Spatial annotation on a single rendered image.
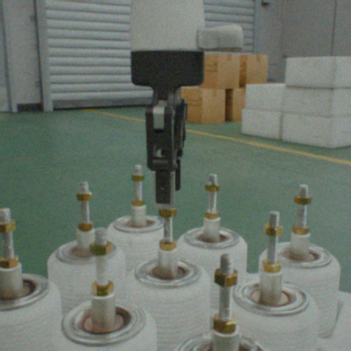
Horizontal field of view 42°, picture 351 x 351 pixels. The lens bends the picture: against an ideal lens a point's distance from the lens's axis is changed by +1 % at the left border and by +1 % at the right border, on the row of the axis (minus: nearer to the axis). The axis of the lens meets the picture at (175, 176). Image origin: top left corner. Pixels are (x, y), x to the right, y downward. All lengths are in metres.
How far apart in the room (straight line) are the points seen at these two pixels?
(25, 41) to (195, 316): 5.08
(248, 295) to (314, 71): 2.56
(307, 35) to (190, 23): 6.61
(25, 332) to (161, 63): 0.29
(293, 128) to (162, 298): 2.66
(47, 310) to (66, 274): 0.08
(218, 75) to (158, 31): 3.64
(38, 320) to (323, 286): 0.31
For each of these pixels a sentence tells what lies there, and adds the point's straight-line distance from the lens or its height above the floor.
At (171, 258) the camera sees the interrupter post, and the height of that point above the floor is 0.27.
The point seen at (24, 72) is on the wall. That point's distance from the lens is 5.45.
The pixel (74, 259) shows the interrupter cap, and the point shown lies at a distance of 0.56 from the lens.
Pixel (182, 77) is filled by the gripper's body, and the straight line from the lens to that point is 0.44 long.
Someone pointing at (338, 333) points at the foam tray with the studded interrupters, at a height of 0.18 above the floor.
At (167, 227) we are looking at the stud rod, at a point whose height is 0.31.
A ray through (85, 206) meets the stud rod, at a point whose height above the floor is 0.31.
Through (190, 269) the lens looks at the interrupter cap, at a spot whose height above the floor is 0.25.
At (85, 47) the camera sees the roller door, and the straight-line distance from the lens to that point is 5.61.
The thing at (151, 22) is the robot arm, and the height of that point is 0.52.
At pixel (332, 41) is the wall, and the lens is 6.75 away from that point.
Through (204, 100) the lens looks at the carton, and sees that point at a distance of 4.00.
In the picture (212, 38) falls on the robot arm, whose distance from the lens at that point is 0.44.
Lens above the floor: 0.48
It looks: 13 degrees down
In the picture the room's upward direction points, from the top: straight up
